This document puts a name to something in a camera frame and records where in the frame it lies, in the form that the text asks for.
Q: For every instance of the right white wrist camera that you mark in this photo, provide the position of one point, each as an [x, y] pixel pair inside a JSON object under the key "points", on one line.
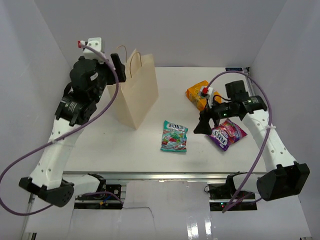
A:
{"points": [[207, 92]]}

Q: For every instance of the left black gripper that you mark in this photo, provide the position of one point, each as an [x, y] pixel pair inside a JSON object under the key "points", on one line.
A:
{"points": [[120, 68]]}

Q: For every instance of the green Fox's candy bag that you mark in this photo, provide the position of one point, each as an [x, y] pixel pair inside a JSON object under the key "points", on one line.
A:
{"points": [[174, 138]]}

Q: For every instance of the orange snack pack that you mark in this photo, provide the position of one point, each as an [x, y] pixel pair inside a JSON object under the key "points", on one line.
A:
{"points": [[193, 94]]}

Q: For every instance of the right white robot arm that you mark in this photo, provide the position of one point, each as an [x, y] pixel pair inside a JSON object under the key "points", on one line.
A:
{"points": [[284, 176]]}

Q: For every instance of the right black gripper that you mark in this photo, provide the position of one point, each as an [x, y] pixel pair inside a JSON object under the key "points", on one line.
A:
{"points": [[204, 127]]}

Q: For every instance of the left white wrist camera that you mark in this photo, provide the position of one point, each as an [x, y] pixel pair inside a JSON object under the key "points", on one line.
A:
{"points": [[92, 49]]}

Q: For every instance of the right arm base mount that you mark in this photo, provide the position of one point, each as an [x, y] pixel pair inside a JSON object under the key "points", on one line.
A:
{"points": [[219, 196]]}

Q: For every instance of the purple Fox's candy bag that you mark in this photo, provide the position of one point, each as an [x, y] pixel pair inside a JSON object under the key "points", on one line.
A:
{"points": [[227, 134]]}

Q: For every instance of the aluminium front rail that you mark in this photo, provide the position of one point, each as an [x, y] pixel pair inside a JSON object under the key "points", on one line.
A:
{"points": [[164, 176]]}

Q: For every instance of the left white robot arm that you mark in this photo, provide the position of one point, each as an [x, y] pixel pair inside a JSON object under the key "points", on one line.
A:
{"points": [[88, 80]]}

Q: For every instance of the right blue table label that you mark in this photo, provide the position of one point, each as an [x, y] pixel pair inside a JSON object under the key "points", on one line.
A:
{"points": [[237, 69]]}

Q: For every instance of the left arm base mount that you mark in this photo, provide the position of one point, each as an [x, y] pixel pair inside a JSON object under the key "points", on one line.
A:
{"points": [[109, 198]]}

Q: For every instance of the beige paper bag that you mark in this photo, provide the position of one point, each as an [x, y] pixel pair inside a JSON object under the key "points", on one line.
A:
{"points": [[138, 93]]}

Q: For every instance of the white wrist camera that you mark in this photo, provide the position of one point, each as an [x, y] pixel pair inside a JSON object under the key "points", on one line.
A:
{"points": [[207, 92], [92, 49]]}

